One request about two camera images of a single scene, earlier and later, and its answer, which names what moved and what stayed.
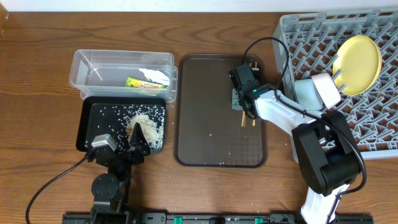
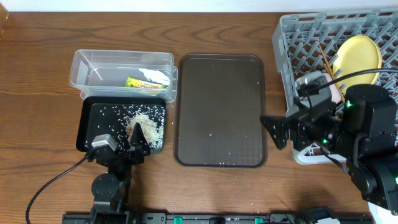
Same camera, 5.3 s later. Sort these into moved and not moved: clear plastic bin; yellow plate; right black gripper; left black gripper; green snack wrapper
Moved: right black gripper
Not moved: clear plastic bin; left black gripper; green snack wrapper; yellow plate
